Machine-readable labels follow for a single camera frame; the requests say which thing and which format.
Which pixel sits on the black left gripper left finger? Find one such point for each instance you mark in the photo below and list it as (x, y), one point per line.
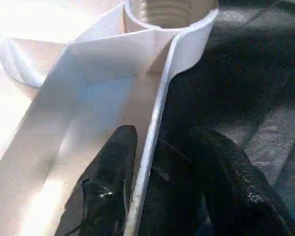
(105, 191)

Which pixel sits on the black work mat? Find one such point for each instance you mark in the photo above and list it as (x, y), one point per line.
(241, 73)

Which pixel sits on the white plastic table top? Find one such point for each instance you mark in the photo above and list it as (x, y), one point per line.
(64, 123)

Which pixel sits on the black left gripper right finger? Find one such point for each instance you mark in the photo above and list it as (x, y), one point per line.
(236, 196)

